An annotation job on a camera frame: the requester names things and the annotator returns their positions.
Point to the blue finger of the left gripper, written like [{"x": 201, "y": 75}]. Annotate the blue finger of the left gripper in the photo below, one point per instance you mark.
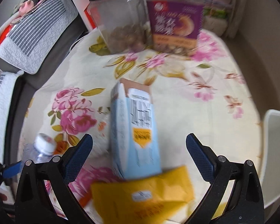
[{"x": 12, "y": 170}]

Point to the purple label cashew jar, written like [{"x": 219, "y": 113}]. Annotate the purple label cashew jar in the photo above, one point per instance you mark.
[{"x": 175, "y": 25}]

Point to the grey curtain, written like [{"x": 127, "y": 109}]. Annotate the grey curtain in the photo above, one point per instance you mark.
[{"x": 236, "y": 19}]

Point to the red gift box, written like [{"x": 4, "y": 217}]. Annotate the red gift box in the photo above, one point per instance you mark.
[{"x": 90, "y": 19}]

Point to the white trash bin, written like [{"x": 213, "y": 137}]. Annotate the white trash bin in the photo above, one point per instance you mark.
[{"x": 270, "y": 170}]

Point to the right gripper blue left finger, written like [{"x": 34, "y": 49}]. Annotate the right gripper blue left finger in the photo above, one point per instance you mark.
[{"x": 33, "y": 204}]

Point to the light blue carton box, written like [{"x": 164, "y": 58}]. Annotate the light blue carton box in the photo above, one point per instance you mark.
[{"x": 133, "y": 131}]

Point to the grey sofa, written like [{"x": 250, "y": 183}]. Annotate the grey sofa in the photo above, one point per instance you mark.
[{"x": 16, "y": 89}]

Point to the yellow snack wrapper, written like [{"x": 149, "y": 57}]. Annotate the yellow snack wrapper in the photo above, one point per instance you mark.
[{"x": 148, "y": 200}]

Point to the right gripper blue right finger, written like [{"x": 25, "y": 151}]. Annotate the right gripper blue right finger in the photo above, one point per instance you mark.
[{"x": 245, "y": 203}]

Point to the floral tablecloth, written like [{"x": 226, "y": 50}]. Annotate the floral tablecloth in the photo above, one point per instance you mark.
[{"x": 205, "y": 94}]

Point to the clear jar with nuts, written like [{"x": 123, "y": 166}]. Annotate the clear jar with nuts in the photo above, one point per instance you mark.
[{"x": 121, "y": 24}]

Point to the pink pig plush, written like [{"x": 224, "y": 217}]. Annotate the pink pig plush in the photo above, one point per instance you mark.
[{"x": 27, "y": 6}]

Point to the grey striped sofa cover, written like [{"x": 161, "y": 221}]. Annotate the grey striped sofa cover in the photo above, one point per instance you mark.
[{"x": 31, "y": 39}]

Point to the plastic water bottle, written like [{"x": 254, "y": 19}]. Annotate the plastic water bottle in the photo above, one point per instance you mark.
[{"x": 41, "y": 150}]

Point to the stack of books on floor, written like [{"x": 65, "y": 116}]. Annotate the stack of books on floor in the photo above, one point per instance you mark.
[{"x": 218, "y": 15}]

